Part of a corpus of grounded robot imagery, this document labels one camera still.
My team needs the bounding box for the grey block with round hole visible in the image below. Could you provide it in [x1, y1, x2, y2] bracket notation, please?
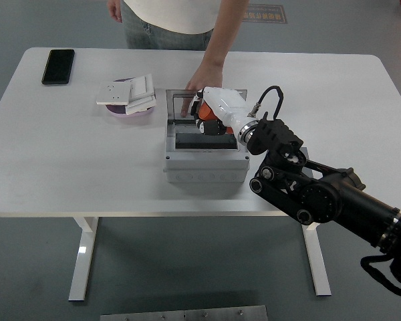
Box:
[299, 146, 314, 180]

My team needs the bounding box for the grey metal plate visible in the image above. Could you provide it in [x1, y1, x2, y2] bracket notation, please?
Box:
[100, 304, 268, 321]

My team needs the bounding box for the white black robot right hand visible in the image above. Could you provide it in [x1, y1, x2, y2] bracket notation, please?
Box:
[190, 86, 257, 136]

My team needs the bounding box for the person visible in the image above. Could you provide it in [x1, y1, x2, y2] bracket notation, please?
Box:
[106, 0, 251, 118]

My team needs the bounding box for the white wall switch panel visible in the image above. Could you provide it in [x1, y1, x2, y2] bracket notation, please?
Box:
[125, 93, 158, 116]
[130, 74, 156, 101]

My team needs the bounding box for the person's left hand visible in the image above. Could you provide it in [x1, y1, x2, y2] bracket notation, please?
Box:
[180, 65, 224, 118]

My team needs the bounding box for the transparent hinged box lid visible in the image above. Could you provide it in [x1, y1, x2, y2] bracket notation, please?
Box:
[166, 88, 248, 123]

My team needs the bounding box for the purple shallow bowl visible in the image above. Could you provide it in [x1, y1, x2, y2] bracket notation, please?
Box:
[105, 77, 158, 118]

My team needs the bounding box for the orange cylindrical battery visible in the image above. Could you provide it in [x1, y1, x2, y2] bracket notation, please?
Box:
[198, 102, 220, 121]

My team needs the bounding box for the white table leg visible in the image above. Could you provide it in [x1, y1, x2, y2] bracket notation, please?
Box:
[302, 222, 332, 297]
[68, 216, 100, 302]

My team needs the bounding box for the white wall socket panel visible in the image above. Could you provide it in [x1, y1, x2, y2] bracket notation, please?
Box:
[96, 82, 134, 106]

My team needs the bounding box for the brown floor sign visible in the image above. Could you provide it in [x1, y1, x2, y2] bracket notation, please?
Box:
[243, 3, 288, 24]

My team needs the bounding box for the person's right hand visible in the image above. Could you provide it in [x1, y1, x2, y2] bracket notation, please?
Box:
[107, 0, 124, 23]

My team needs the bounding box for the black smartphone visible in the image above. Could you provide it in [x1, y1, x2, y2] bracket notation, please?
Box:
[41, 49, 76, 86]

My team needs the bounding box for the grey plastic junction box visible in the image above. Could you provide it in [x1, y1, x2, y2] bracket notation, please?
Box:
[162, 118, 251, 183]

